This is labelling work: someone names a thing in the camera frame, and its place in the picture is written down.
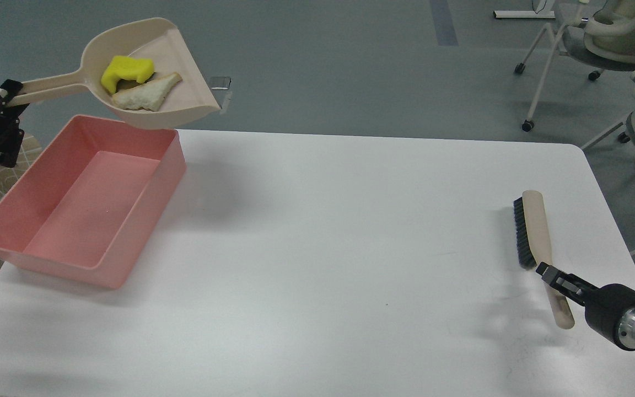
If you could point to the yellow sponge piece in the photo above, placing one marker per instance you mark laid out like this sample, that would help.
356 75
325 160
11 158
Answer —
126 68

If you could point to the beige plastic dustpan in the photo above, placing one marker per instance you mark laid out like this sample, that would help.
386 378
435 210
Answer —
175 94

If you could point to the beige brush with black bristles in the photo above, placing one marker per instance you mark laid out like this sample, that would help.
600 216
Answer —
534 247

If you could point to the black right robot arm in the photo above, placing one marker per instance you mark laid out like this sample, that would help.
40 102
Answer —
609 310

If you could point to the pink plastic bin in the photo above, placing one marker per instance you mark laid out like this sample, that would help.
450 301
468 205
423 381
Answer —
87 206

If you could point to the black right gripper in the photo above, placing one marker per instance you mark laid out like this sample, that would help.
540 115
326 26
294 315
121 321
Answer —
609 310

